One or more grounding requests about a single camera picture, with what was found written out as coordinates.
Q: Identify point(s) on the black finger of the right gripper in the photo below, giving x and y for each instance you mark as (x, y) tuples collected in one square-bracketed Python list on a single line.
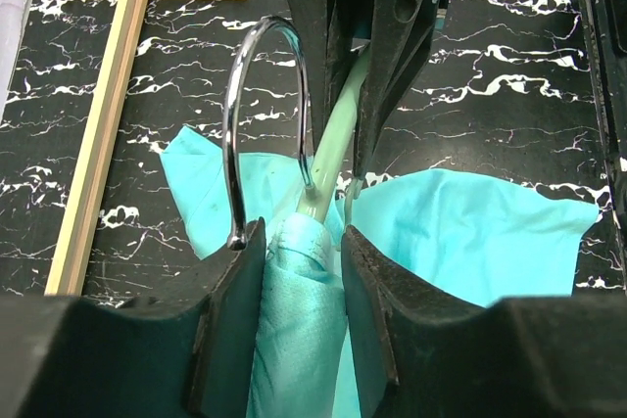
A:
[(326, 43), (400, 41)]

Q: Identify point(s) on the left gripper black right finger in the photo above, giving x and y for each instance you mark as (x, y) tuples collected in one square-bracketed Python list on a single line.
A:
[(421, 352)]

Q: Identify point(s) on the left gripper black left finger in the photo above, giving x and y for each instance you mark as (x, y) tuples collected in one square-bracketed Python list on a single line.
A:
[(185, 351)]

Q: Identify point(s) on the teal t shirt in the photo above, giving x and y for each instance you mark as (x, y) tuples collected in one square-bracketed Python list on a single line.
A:
[(476, 237)]

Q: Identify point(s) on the green plastic hanger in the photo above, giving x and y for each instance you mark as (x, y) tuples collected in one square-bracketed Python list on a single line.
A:
[(319, 173)]

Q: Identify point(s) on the wooden clothes rack frame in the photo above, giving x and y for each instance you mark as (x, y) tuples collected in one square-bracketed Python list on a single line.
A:
[(68, 268)]

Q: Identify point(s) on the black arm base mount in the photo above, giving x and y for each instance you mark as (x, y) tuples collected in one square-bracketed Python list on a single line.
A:
[(604, 24)]

